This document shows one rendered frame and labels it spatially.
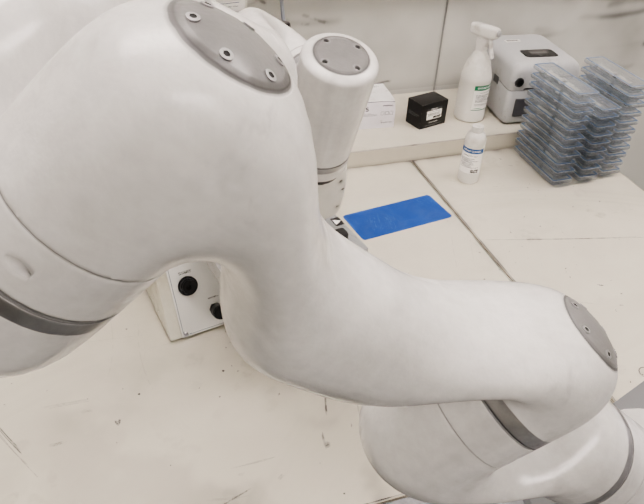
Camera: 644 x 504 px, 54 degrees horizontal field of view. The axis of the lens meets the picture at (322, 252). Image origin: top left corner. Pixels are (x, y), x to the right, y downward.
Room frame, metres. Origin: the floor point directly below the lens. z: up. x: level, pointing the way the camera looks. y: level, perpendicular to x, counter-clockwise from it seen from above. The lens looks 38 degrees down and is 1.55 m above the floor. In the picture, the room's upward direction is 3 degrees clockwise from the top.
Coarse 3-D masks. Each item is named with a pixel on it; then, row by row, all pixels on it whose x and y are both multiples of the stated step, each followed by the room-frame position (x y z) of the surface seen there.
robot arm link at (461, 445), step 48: (384, 432) 0.34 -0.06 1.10; (432, 432) 0.32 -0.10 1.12; (480, 432) 0.31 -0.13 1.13; (576, 432) 0.37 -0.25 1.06; (624, 432) 0.39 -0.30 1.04; (384, 480) 0.33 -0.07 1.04; (432, 480) 0.31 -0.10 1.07; (480, 480) 0.32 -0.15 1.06; (528, 480) 0.34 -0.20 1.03; (576, 480) 0.34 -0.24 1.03; (624, 480) 0.36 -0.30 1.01
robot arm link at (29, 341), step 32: (0, 0) 0.33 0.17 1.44; (32, 0) 0.33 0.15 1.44; (64, 0) 0.34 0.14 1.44; (96, 0) 0.36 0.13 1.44; (128, 0) 0.38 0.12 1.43; (0, 32) 0.32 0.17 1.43; (32, 32) 0.32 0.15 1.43; (64, 32) 0.33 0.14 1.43; (0, 64) 0.31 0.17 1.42; (32, 64) 0.31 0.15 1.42; (0, 96) 0.30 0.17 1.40; (0, 320) 0.20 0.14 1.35; (32, 320) 0.20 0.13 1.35; (0, 352) 0.20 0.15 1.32; (32, 352) 0.20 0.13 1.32; (64, 352) 0.22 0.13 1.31
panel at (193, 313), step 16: (176, 272) 0.81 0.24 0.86; (192, 272) 0.83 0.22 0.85; (208, 272) 0.84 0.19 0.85; (176, 288) 0.80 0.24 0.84; (208, 288) 0.82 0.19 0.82; (176, 304) 0.79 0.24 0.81; (192, 304) 0.80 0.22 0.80; (208, 304) 0.81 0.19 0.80; (192, 320) 0.79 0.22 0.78; (208, 320) 0.80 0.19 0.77
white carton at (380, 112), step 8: (376, 88) 1.60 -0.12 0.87; (384, 88) 1.60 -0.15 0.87; (376, 96) 1.56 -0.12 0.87; (384, 96) 1.55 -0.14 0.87; (392, 96) 1.55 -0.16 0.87; (368, 104) 1.51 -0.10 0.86; (376, 104) 1.51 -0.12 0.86; (384, 104) 1.52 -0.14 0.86; (392, 104) 1.52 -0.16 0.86; (368, 112) 1.51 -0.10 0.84; (376, 112) 1.51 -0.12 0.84; (384, 112) 1.52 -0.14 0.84; (392, 112) 1.52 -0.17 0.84; (368, 120) 1.51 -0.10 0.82; (376, 120) 1.51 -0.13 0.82; (384, 120) 1.52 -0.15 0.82; (392, 120) 1.53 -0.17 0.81; (360, 128) 1.50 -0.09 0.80; (368, 128) 1.51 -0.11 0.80
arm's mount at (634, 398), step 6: (642, 384) 0.56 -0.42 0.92; (630, 390) 0.56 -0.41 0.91; (636, 390) 0.56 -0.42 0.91; (642, 390) 0.55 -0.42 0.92; (624, 396) 0.56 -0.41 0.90; (630, 396) 0.55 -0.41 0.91; (636, 396) 0.55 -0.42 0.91; (642, 396) 0.55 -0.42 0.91; (618, 402) 0.55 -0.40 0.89; (624, 402) 0.55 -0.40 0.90; (630, 402) 0.54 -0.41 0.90; (636, 402) 0.54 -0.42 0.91; (642, 402) 0.54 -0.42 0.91; (624, 408) 0.54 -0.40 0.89; (630, 408) 0.54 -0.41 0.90; (642, 408) 0.53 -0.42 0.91; (534, 498) 0.48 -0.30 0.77; (540, 498) 0.48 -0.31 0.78
